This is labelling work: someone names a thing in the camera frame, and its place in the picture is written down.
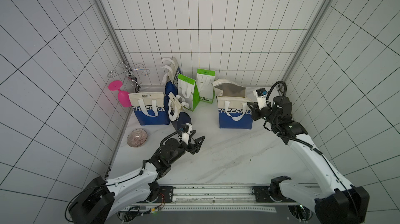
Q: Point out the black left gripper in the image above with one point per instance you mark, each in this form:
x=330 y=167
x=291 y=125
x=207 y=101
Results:
x=194 y=148

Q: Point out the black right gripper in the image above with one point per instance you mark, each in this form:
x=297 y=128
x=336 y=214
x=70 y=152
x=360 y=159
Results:
x=259 y=111

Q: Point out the navy beige small bag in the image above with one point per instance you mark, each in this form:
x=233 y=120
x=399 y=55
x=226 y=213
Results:
x=176 y=112

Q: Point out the blue beige takeout bag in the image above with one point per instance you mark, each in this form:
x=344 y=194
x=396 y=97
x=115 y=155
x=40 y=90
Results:
x=233 y=110

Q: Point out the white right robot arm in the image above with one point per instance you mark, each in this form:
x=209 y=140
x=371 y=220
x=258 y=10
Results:
x=337 y=201

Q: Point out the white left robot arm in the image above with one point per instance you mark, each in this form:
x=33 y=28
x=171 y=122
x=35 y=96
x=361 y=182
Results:
x=103 y=198

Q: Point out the green white bag left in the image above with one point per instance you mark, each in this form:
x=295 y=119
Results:
x=189 y=92

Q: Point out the green white bag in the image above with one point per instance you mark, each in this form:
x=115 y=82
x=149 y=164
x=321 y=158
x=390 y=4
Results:
x=204 y=81
x=189 y=92

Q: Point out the large blue beige cheerful bag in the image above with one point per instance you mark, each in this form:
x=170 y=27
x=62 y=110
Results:
x=149 y=108

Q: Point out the green white bag right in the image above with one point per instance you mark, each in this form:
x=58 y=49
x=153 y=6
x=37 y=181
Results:
x=204 y=81

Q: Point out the blue beige bag at back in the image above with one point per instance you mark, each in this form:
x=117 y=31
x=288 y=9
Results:
x=170 y=78

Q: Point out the glass dish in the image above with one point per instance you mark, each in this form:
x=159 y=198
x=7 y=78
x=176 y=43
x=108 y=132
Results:
x=137 y=138

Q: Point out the pink plastic goblet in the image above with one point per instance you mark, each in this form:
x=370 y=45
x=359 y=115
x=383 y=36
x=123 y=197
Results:
x=123 y=96

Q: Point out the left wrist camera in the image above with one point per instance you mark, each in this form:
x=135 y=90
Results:
x=185 y=133

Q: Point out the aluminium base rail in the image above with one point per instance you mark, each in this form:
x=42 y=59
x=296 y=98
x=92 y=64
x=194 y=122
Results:
x=207 y=197

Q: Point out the metal wire rack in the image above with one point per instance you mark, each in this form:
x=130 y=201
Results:
x=126 y=69

